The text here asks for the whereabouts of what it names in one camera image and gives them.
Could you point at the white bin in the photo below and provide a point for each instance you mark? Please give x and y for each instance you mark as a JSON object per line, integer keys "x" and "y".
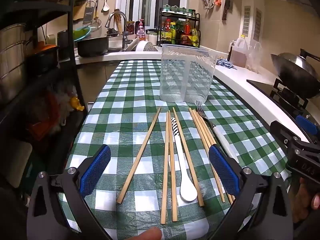
{"x": 89, "y": 106}

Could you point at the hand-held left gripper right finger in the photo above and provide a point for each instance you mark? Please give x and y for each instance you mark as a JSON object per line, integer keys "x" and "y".
{"x": 222, "y": 172}

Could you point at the hanging white ladle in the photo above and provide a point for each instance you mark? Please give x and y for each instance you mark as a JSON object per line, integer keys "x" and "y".
{"x": 105, "y": 6}

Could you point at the yellow plastic object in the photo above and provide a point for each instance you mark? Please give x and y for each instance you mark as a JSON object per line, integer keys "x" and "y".
{"x": 77, "y": 103}

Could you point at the kitchen window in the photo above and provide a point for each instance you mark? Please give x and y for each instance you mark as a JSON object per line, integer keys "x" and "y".
{"x": 150, "y": 0}

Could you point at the row of green-lidded spice jars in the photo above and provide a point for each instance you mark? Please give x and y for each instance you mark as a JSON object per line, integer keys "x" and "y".
{"x": 175, "y": 8}

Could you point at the pink detergent bottle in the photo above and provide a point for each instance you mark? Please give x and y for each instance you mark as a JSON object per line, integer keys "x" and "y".
{"x": 140, "y": 31}

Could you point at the clear plastic utensil container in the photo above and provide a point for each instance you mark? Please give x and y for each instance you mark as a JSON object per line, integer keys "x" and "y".
{"x": 175, "y": 80}

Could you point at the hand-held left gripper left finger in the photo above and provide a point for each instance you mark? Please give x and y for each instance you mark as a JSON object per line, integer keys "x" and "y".
{"x": 96, "y": 170}

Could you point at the hanging metal grater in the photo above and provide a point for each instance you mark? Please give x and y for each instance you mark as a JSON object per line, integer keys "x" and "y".
{"x": 88, "y": 12}

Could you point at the steel stockpot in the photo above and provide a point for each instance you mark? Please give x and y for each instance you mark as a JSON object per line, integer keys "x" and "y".
{"x": 10, "y": 55}

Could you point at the person's left hand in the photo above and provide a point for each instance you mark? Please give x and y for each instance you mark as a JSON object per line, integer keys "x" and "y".
{"x": 150, "y": 233}

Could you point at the red jar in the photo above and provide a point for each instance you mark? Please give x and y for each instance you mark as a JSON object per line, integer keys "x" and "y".
{"x": 130, "y": 26}

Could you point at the blue dish cloth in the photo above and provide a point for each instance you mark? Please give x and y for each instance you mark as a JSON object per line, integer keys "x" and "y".
{"x": 226, "y": 63}

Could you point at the clear plastic jug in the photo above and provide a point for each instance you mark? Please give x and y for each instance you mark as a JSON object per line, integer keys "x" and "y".
{"x": 255, "y": 56}

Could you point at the black pot with orange lid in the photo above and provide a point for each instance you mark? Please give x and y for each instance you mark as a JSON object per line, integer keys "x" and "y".
{"x": 42, "y": 57}

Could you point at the person's right hand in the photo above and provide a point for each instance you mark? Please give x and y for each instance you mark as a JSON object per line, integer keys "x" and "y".
{"x": 306, "y": 200}

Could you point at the white jar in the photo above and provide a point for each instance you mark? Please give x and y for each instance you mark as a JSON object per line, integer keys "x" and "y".
{"x": 152, "y": 37}

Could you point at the white dish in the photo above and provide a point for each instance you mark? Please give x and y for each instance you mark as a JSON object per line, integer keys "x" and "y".
{"x": 130, "y": 45}

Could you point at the red plastic bag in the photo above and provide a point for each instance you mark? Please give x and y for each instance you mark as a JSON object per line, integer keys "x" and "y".
{"x": 50, "y": 115}

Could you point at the hanging mesh strainer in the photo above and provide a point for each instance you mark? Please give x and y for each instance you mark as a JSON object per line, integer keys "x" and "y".
{"x": 96, "y": 23}

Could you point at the black gas stove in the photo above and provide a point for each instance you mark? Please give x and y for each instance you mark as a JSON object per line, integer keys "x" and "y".
{"x": 287, "y": 93}

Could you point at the white wall socket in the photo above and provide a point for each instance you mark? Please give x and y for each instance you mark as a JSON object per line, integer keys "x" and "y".
{"x": 50, "y": 39}

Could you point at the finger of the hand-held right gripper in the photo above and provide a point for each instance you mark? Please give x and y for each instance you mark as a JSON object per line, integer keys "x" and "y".
{"x": 281, "y": 130}
{"x": 306, "y": 125}

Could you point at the green checked tablecloth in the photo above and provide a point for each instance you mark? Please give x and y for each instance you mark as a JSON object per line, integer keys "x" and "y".
{"x": 125, "y": 120}

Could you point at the brown cooking oil jug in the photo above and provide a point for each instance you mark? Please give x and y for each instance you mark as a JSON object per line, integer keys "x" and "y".
{"x": 238, "y": 53}

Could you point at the red-capped sauce bottle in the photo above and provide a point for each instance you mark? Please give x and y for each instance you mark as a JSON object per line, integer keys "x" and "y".
{"x": 167, "y": 28}

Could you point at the yellow-green bottle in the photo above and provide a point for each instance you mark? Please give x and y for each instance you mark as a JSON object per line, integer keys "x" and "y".
{"x": 194, "y": 37}

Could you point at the steel wok with lid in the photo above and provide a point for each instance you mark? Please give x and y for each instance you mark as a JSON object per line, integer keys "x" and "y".
{"x": 295, "y": 72}

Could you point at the red sauce bottle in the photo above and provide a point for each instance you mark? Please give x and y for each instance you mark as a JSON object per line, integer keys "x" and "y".
{"x": 186, "y": 32}

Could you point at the white perforated colander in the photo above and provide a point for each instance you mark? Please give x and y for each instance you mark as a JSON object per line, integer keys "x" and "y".
{"x": 147, "y": 47}

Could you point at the hanging kitchen knife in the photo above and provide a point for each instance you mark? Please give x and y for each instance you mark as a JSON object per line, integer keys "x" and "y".
{"x": 226, "y": 6}

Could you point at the yellow-labelled sauce bottle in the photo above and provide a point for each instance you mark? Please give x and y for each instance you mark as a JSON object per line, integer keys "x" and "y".
{"x": 173, "y": 32}

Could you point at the black shelf rack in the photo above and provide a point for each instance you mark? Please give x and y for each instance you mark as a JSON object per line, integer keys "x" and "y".
{"x": 72, "y": 30}

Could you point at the dark cylindrical canister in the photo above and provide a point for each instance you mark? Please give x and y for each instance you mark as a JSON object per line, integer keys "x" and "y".
{"x": 63, "y": 40}

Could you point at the white wall vent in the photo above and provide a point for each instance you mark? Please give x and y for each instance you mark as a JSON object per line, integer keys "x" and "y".
{"x": 247, "y": 20}
{"x": 257, "y": 25}

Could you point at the black cooking pot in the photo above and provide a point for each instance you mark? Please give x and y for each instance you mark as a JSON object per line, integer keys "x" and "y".
{"x": 92, "y": 46}

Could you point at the chrome kitchen faucet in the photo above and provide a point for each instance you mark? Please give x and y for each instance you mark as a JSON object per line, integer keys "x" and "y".
{"x": 124, "y": 40}

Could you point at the black spice rack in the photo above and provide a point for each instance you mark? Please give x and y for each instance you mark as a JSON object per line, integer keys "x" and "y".
{"x": 180, "y": 13}

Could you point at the green plastic basin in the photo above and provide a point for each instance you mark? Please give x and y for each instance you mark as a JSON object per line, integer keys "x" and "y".
{"x": 81, "y": 33}

